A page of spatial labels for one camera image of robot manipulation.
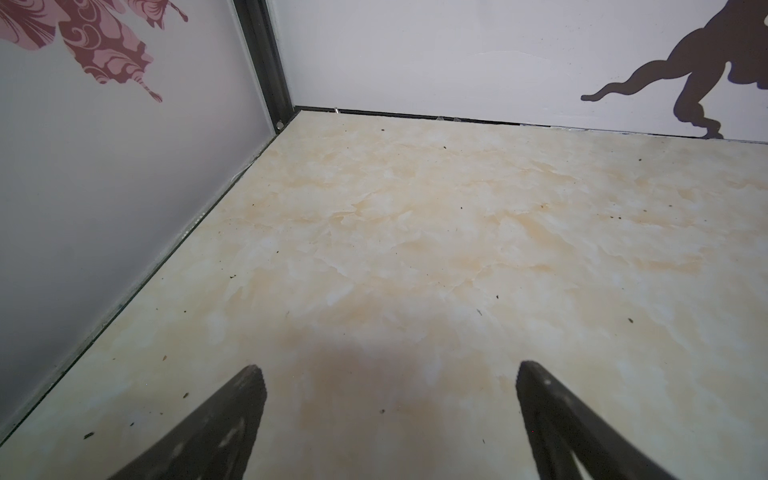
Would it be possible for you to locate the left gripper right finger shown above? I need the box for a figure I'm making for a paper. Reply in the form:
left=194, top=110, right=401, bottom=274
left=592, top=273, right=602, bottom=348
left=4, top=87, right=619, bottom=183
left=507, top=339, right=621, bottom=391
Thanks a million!
left=516, top=360, right=673, bottom=479

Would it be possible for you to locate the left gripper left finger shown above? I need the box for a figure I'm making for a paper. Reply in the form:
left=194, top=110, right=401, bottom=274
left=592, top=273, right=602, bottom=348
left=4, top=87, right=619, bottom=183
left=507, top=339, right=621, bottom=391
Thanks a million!
left=112, top=365, right=267, bottom=479

